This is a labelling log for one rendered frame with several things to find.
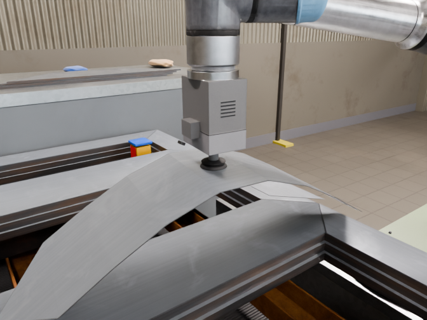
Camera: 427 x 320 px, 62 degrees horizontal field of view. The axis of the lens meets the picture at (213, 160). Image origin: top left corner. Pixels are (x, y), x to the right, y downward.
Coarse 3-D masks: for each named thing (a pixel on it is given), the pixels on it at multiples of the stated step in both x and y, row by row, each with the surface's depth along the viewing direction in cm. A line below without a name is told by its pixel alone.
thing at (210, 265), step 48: (96, 192) 87; (240, 192) 89; (0, 240) 75; (192, 240) 67; (240, 240) 67; (288, 240) 67; (336, 240) 68; (96, 288) 55; (144, 288) 55; (192, 288) 55; (240, 288) 57; (384, 288) 60
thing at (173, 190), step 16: (160, 160) 61; (176, 160) 59; (128, 176) 59; (144, 176) 58; (160, 176) 56; (176, 176) 54; (192, 176) 53; (144, 192) 53; (160, 192) 52; (176, 192) 50; (192, 192) 49; (208, 192) 48; (160, 208) 48; (176, 208) 47; (192, 208) 46
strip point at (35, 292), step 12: (36, 264) 52; (48, 264) 51; (24, 276) 51; (36, 276) 50; (48, 276) 48; (24, 288) 49; (36, 288) 48; (48, 288) 46; (12, 300) 49; (24, 300) 47; (36, 300) 46; (48, 300) 45; (12, 312) 47; (24, 312) 45; (36, 312) 44; (48, 312) 43
